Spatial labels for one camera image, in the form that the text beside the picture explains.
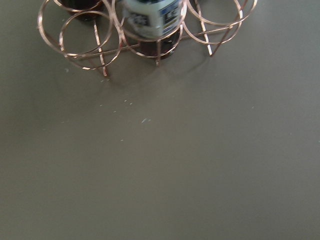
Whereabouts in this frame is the tea bottle front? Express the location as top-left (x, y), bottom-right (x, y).
top-left (123, 0), bottom-right (183, 59)

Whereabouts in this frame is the tea bottle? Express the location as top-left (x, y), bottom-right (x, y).
top-left (57, 0), bottom-right (105, 21)
top-left (123, 0), bottom-right (183, 59)

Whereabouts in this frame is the tea bottle middle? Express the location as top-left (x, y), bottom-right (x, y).
top-left (57, 0), bottom-right (105, 21)

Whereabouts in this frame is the copper wire bottle rack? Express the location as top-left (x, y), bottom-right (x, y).
top-left (37, 0), bottom-right (257, 77)

